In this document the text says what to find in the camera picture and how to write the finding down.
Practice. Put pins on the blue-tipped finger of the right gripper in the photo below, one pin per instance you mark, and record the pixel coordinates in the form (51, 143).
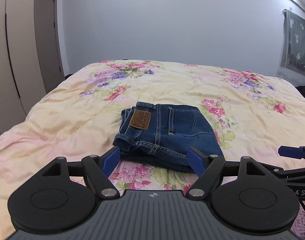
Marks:
(291, 152)

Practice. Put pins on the blue denim jeans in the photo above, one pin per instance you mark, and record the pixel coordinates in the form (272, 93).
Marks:
(160, 135)

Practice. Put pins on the beige closet door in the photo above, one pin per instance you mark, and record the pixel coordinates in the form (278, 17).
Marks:
(21, 85)

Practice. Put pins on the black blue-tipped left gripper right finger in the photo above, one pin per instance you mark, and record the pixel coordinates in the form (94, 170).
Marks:
(243, 195)

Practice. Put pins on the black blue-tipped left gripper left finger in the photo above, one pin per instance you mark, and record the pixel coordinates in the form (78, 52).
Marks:
(63, 194)

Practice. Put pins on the green patterned window curtain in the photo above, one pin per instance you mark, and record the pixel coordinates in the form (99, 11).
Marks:
(293, 55)

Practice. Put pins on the floral yellow bed quilt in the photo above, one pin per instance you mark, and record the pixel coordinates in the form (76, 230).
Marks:
(251, 114)

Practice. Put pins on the grey wardrobe door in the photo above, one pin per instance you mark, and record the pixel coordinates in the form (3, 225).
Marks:
(47, 42)

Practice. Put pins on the purple fluffy blanket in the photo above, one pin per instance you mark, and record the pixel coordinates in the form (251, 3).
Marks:
(298, 226)

